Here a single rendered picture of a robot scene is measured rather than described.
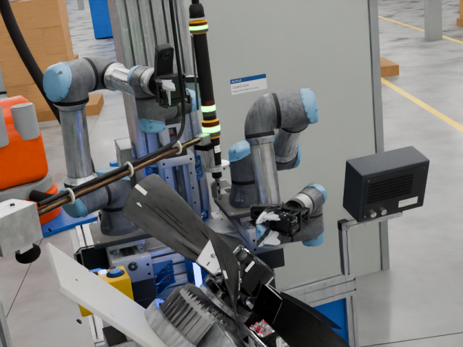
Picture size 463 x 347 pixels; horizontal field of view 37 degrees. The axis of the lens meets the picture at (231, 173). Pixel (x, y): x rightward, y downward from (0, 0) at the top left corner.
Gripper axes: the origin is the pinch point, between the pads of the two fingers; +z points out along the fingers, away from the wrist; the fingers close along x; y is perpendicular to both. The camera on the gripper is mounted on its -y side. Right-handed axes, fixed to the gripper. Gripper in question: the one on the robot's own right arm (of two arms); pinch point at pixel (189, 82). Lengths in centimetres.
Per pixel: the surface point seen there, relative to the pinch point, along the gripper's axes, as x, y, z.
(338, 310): -54, 93, -19
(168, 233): 16.3, 32.7, 11.3
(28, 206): 52, 9, 36
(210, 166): 2.5, 19.1, 10.7
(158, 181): 11.9, 23.4, -1.4
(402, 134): -392, 165, -353
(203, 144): 4.0, 13.1, 11.5
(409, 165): -79, 44, -8
